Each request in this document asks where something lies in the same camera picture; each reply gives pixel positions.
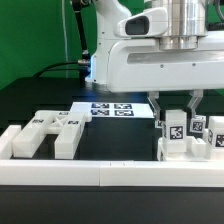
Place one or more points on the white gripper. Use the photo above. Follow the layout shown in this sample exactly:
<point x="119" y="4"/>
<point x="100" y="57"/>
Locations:
<point x="166" y="49"/>

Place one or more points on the white chair seat part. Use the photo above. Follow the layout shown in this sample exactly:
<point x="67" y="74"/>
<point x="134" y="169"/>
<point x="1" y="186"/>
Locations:
<point x="192" y="150"/>

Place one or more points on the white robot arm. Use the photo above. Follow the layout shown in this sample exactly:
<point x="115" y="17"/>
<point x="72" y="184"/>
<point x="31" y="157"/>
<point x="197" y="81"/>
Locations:
<point x="109" y="13"/>

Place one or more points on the white tagged cube near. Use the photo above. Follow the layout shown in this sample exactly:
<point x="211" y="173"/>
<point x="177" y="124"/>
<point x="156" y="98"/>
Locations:
<point x="158" y="124"/>

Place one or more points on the white tagged cube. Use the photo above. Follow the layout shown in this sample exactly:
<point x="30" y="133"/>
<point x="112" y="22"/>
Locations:
<point x="197" y="124"/>
<point x="158" y="124"/>

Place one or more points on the white tagged cube far right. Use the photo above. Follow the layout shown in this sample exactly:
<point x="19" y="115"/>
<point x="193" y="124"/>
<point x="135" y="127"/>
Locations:
<point x="197" y="124"/>

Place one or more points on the white marker base sheet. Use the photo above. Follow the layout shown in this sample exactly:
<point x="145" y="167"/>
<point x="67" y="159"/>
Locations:
<point x="113" y="110"/>

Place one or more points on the black cable post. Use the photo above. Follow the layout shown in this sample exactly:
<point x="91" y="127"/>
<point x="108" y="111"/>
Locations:
<point x="84" y="62"/>

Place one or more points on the white chair back frame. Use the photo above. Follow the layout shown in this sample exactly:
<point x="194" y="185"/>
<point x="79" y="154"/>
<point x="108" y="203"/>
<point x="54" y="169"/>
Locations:
<point x="67" y="126"/>

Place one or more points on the white U-shaped fence wall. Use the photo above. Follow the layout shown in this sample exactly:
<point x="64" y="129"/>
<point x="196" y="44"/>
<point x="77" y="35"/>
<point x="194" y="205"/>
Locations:
<point x="103" y="173"/>

